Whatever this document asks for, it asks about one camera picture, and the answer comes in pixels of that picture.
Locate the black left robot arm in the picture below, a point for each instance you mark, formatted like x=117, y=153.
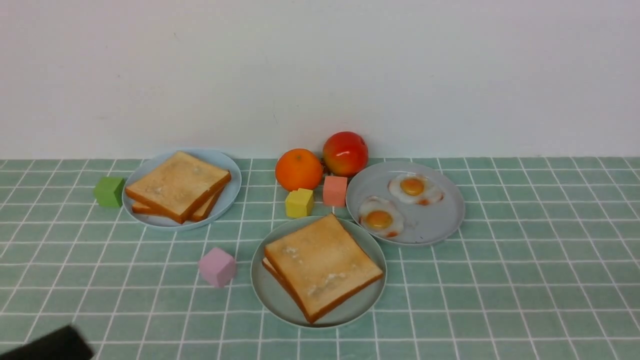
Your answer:
x=64, y=343

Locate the salmon foam cube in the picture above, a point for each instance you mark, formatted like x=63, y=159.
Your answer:
x=334, y=191

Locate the orange fruit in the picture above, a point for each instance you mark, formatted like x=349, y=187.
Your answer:
x=299, y=168

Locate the yellow foam cube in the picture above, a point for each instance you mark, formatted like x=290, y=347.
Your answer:
x=299, y=203

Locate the red apple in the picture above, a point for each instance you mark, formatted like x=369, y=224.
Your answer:
x=345, y=154

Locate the grey egg plate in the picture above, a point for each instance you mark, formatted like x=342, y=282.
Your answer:
x=423, y=225

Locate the green serving plate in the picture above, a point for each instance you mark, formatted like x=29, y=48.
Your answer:
x=275, y=300

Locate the pink foam cube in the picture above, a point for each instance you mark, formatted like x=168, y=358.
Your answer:
x=217, y=267

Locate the light blue bread plate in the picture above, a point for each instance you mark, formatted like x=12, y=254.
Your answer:
x=212, y=156

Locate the green foam cube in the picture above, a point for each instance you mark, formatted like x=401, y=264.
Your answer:
x=108, y=191

